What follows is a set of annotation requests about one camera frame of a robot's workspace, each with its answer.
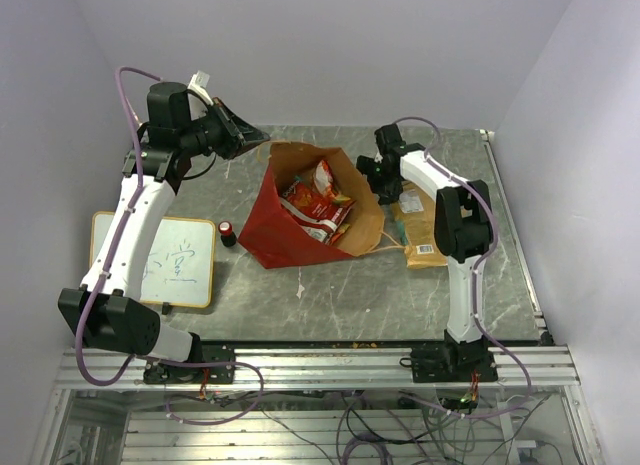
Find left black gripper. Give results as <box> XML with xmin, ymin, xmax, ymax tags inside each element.
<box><xmin>180</xmin><ymin>97</ymin><xmax>271</xmax><ymax>161</ymax></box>

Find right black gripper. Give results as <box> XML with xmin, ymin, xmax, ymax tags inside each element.
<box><xmin>352</xmin><ymin>156</ymin><xmax>399</xmax><ymax>206</ymax></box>

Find brown snack pouch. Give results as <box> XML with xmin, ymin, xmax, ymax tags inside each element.
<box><xmin>390</xmin><ymin>181</ymin><xmax>447</xmax><ymax>269</ymax></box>

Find small orange snack packet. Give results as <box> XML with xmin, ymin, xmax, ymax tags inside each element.
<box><xmin>312</xmin><ymin>160</ymin><xmax>336</xmax><ymax>198</ymax></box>

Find red brown paper bag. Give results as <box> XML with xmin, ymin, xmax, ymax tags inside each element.
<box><xmin>239</xmin><ymin>141</ymin><xmax>403</xmax><ymax>269</ymax></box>

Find red Doritos chip bag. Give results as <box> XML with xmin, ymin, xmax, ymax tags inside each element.
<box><xmin>279</xmin><ymin>183</ymin><xmax>339</xmax><ymax>245</ymax></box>

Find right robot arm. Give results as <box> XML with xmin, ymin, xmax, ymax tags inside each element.
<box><xmin>356</xmin><ymin>123</ymin><xmax>498</xmax><ymax>381</ymax></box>

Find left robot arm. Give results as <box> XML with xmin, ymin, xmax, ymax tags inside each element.
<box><xmin>58</xmin><ymin>82</ymin><xmax>269</xmax><ymax>382</ymax></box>

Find colourful small snack packets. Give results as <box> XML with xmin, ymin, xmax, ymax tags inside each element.
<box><xmin>326</xmin><ymin>193</ymin><xmax>355</xmax><ymax>245</ymax></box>

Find red capped black marker stamp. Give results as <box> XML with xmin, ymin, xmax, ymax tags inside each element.
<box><xmin>217</xmin><ymin>221</ymin><xmax>237</xmax><ymax>248</ymax></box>

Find small whiteboard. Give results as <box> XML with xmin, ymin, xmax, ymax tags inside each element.
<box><xmin>100</xmin><ymin>217</ymin><xmax>216</xmax><ymax>309</ymax></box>

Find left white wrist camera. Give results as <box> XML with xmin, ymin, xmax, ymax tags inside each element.
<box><xmin>188</xmin><ymin>70</ymin><xmax>213</xmax><ymax>106</ymax></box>

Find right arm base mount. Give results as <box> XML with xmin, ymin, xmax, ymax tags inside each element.
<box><xmin>399</xmin><ymin>340</ymin><xmax>498</xmax><ymax>383</ymax></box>

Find aluminium extrusion rail frame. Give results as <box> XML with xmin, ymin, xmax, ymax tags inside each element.
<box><xmin>54</xmin><ymin>346</ymin><xmax>580</xmax><ymax>392</ymax></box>

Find cable tangle under table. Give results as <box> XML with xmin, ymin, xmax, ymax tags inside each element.
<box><xmin>164</xmin><ymin>354</ymin><xmax>551</xmax><ymax>465</ymax></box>

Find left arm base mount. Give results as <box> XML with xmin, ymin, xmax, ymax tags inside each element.
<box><xmin>143</xmin><ymin>344</ymin><xmax>236</xmax><ymax>385</ymax></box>

